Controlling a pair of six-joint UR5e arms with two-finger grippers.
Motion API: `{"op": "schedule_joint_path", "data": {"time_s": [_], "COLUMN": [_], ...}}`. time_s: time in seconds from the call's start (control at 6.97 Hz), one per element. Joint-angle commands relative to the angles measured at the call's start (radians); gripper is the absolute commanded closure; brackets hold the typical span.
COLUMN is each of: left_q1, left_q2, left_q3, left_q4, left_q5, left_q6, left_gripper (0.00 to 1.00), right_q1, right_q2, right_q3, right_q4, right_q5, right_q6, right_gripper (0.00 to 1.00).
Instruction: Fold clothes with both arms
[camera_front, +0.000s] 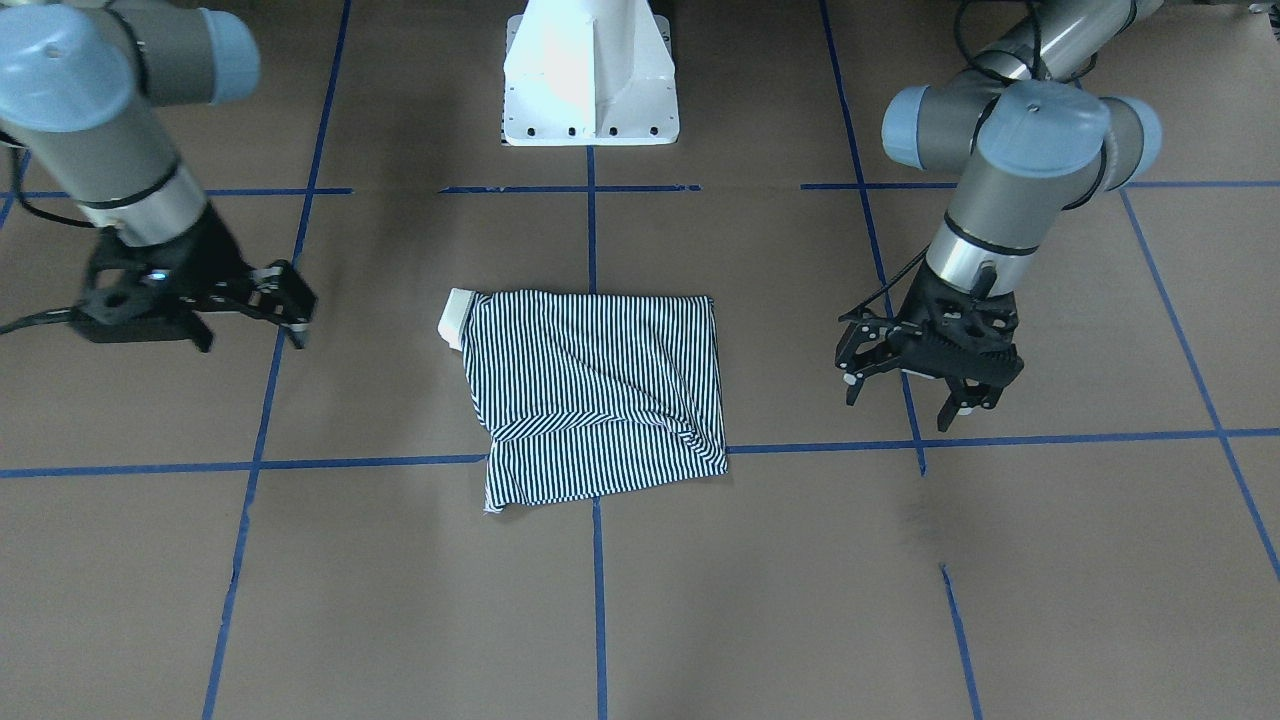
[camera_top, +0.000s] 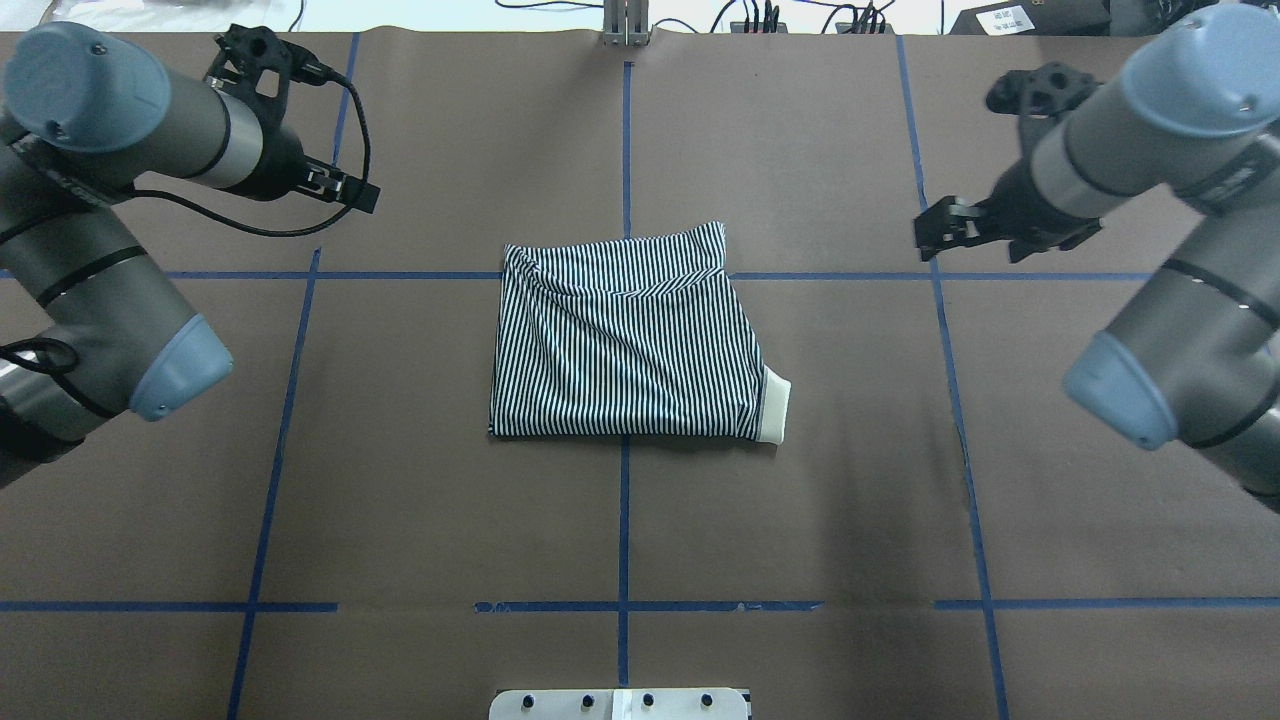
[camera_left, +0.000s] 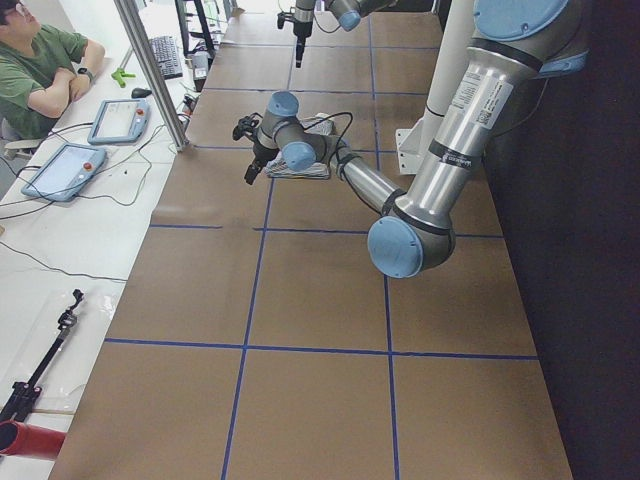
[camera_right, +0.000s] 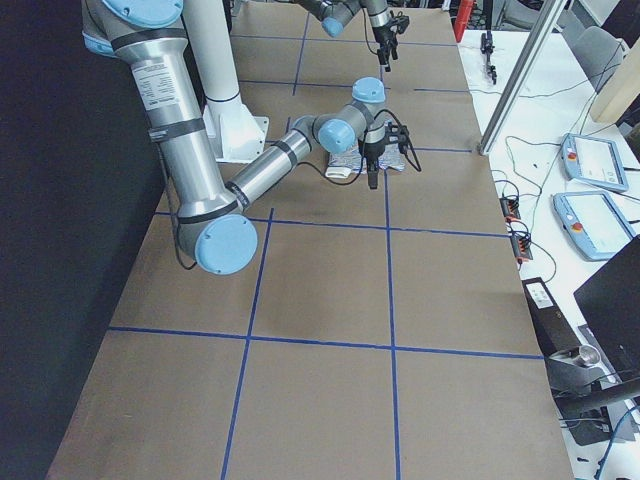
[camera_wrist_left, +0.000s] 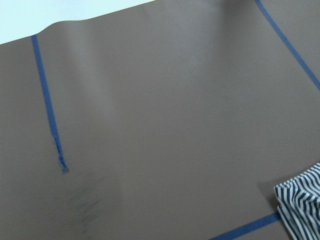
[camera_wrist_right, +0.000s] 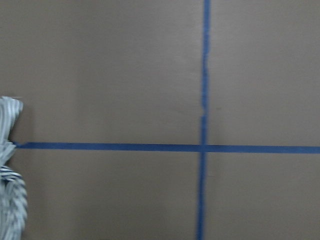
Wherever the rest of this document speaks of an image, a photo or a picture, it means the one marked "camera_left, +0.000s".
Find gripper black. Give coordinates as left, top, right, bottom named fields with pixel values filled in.
left=244, top=141, right=275, bottom=185
left=293, top=19, right=313, bottom=68

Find striped polo shirt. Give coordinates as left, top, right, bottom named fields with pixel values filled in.
left=264, top=112, right=335, bottom=180

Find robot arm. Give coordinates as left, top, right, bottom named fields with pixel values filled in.
left=277, top=0, right=397, bottom=68
left=233, top=1, right=592, bottom=278

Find black keyboard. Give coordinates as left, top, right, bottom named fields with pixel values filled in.
left=149, top=35, right=183, bottom=79

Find black computer mouse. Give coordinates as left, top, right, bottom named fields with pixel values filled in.
left=130, top=87, right=152, bottom=99

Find far teach pendant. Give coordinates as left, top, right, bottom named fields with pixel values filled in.
left=87, top=99, right=150, bottom=145

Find teach pendant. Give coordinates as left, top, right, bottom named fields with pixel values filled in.
left=21, top=143, right=107, bottom=202
left=87, top=99, right=150, bottom=145

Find white mounting column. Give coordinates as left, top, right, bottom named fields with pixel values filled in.
left=396, top=0, right=475, bottom=175

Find green plastic clamp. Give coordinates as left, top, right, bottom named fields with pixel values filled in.
left=111, top=67, right=136, bottom=88

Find near teach pendant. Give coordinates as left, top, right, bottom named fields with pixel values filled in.
left=21, top=143, right=107, bottom=202

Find seated person green shirt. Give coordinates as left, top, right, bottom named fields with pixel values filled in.
left=1, top=1, right=105, bottom=140

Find red cylinder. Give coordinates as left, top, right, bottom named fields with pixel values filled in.
left=1, top=420, right=66, bottom=460

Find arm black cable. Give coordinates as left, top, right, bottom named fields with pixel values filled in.
left=299, top=111, right=381, bottom=211

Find aluminium frame post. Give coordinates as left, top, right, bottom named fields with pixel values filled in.
left=114, top=0, right=188, bottom=152

